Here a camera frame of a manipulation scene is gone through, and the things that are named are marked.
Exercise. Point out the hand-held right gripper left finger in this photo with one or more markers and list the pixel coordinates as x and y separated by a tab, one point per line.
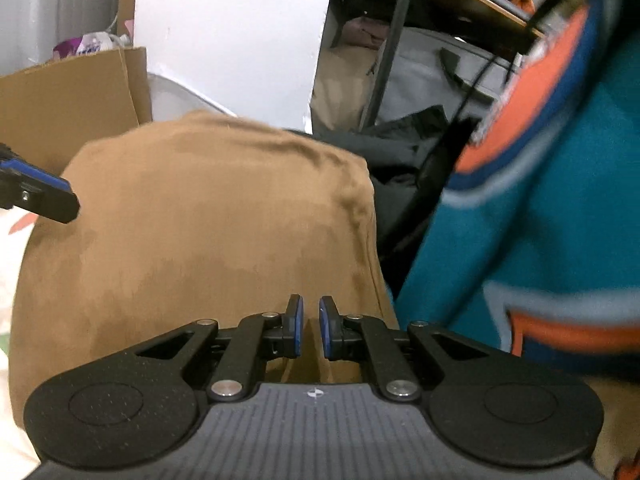
298	325

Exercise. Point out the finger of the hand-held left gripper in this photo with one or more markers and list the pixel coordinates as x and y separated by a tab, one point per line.
40	180

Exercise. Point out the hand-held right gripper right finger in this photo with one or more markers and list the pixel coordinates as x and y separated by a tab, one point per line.
326	327

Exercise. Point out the beige bag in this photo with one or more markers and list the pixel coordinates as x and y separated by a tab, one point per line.
340	90

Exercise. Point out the brown printed T-shirt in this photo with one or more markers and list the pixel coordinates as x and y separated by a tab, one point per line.
200	220

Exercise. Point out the purple and white packet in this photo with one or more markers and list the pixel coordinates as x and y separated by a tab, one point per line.
80	47

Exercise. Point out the teal and orange jersey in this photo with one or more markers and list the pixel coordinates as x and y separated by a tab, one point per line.
550	185

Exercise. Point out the pink cloth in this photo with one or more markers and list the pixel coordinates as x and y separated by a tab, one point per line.
365	32

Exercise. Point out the cartoon printed bed sheet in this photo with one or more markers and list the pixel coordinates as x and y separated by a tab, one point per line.
12	280

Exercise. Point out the grey bag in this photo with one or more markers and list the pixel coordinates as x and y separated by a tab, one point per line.
425	75

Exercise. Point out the brown cardboard box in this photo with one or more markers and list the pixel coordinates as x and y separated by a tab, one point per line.
65	100

